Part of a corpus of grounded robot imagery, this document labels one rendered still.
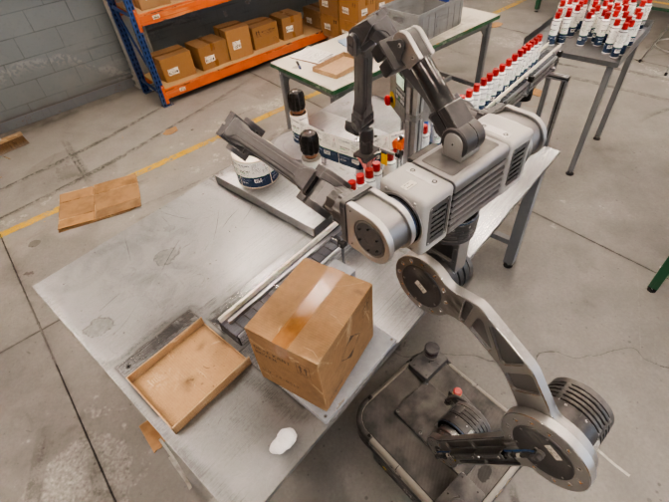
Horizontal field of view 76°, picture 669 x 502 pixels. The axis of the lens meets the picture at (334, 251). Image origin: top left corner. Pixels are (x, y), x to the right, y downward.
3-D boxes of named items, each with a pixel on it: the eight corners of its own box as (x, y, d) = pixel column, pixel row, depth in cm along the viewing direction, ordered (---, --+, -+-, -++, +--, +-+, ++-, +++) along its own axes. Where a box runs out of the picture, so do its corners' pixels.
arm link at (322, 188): (326, 209, 97) (339, 190, 96) (299, 190, 103) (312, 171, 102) (345, 223, 104) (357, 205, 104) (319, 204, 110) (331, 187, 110)
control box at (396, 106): (413, 101, 166) (416, 50, 152) (431, 121, 154) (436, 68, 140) (388, 105, 164) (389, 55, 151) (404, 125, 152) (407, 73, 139)
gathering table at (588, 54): (533, 118, 396) (564, 7, 330) (605, 137, 365) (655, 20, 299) (497, 153, 359) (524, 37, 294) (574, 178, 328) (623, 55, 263)
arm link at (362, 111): (357, 41, 125) (383, 21, 127) (343, 31, 127) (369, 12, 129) (357, 134, 164) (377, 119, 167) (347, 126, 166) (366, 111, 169)
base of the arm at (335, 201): (346, 244, 97) (343, 203, 89) (324, 227, 102) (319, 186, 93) (373, 226, 101) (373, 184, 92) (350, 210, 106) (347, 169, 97)
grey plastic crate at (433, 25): (423, 15, 377) (425, -13, 362) (462, 24, 356) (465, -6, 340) (377, 36, 350) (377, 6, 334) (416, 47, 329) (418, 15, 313)
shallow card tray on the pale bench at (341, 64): (343, 56, 326) (343, 51, 324) (367, 63, 314) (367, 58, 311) (312, 72, 310) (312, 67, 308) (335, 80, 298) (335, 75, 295)
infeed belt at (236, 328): (459, 128, 233) (460, 122, 230) (473, 133, 228) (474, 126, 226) (223, 330, 150) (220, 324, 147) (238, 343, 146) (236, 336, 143)
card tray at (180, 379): (204, 323, 154) (200, 316, 151) (252, 363, 141) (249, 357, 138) (130, 383, 139) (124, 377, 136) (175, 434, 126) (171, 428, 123)
